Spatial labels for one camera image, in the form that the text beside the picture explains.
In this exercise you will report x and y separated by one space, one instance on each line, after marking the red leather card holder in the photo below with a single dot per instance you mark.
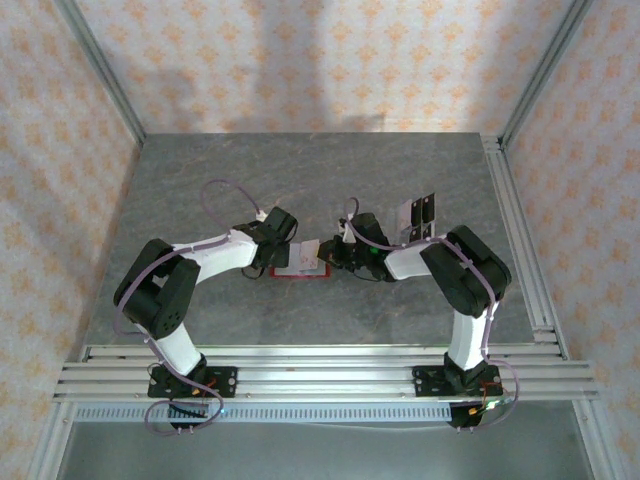
326 272

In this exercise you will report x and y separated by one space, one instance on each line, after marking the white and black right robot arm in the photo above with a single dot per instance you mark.
467 340

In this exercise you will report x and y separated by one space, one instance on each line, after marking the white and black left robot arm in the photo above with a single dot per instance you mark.
220 257

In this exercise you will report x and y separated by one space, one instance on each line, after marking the wide aluminium base beam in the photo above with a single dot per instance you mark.
325 385

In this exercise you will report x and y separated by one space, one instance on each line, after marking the grey metal panel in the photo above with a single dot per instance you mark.
325 455

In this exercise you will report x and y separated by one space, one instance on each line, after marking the narrow aluminium cross rail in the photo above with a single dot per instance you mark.
325 351

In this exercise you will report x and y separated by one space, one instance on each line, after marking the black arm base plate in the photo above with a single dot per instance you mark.
425 382
227 380

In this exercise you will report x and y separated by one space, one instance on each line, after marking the aluminium side rail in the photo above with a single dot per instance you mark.
520 240

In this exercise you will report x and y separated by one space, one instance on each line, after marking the black round bracket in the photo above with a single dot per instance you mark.
460 415

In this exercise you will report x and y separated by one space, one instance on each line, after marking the aluminium upright frame post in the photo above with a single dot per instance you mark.
100 65
548 65

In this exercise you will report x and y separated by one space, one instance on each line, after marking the aluminium frame leg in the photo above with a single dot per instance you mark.
597 445
50 445

